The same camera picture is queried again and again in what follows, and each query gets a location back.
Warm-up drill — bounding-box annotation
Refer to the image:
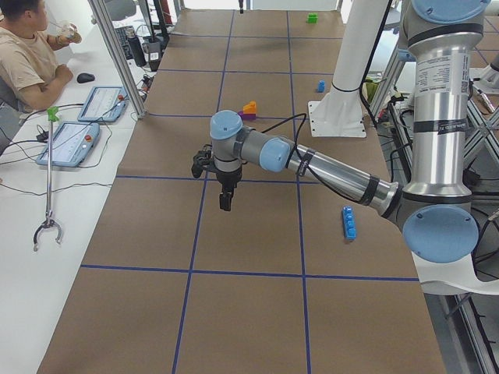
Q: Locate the purple trapezoid block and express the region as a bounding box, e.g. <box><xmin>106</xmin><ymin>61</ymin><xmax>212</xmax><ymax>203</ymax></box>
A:
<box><xmin>238</xmin><ymin>111</ymin><xmax>257</xmax><ymax>121</ymax></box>

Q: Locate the orange trapezoid block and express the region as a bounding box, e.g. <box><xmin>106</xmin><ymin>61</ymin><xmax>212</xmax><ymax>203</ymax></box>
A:
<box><xmin>242</xmin><ymin>101</ymin><xmax>257</xmax><ymax>115</ymax></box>

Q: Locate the long blue block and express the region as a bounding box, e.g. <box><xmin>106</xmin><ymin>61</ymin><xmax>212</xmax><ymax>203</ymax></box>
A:
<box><xmin>342</xmin><ymin>206</ymin><xmax>357</xmax><ymax>240</ymax></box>

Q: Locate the upper teach pendant tablet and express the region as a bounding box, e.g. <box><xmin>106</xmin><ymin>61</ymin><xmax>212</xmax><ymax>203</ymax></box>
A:
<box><xmin>77</xmin><ymin>86</ymin><xmax>128</xmax><ymax>122</ymax></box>

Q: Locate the teach pendant tablet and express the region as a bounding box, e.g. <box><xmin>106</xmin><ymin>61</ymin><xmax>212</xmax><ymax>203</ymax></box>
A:
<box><xmin>51</xmin><ymin>122</ymin><xmax>101</xmax><ymax>168</ymax></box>
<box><xmin>77</xmin><ymin>86</ymin><xmax>128</xmax><ymax>122</ymax></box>

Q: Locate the black water bottle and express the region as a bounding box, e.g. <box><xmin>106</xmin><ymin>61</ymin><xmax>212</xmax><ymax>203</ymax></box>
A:
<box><xmin>128</xmin><ymin>28</ymin><xmax>147</xmax><ymax>67</ymax></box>

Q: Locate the lower teach pendant tablet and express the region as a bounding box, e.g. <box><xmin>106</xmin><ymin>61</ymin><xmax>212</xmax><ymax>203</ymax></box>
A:
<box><xmin>51</xmin><ymin>122</ymin><xmax>101</xmax><ymax>168</ymax></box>

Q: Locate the black computer mouse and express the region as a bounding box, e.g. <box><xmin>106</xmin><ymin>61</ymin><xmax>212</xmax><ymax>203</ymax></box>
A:
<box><xmin>76</xmin><ymin>72</ymin><xmax>95</xmax><ymax>84</ymax></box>

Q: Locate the green double stud block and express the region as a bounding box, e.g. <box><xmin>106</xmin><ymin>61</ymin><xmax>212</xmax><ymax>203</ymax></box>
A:
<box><xmin>307</xmin><ymin>12</ymin><xmax>318</xmax><ymax>23</ymax></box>

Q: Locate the seated person beige shirt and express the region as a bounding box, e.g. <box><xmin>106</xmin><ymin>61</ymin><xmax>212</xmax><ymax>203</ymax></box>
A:
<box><xmin>1</xmin><ymin>0</ymin><xmax>81</xmax><ymax>111</ymax></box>

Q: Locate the white pedestal column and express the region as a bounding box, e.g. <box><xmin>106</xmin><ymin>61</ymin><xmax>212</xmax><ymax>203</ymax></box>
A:
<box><xmin>308</xmin><ymin>0</ymin><xmax>391</xmax><ymax>138</ymax></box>

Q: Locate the green handled reacher grabber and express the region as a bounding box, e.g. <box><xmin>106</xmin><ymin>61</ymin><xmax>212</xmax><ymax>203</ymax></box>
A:
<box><xmin>33</xmin><ymin>106</ymin><xmax>62</xmax><ymax>252</ymax></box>

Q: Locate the aluminium frame post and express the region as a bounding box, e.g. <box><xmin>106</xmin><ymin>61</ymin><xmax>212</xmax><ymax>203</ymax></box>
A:
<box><xmin>88</xmin><ymin>0</ymin><xmax>146</xmax><ymax>119</ymax></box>

